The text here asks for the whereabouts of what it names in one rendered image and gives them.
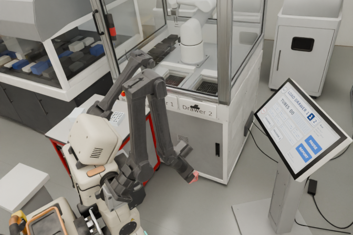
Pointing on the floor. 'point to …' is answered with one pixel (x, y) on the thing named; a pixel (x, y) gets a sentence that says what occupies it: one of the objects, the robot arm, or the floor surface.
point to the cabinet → (215, 135)
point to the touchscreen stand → (274, 209)
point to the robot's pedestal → (24, 190)
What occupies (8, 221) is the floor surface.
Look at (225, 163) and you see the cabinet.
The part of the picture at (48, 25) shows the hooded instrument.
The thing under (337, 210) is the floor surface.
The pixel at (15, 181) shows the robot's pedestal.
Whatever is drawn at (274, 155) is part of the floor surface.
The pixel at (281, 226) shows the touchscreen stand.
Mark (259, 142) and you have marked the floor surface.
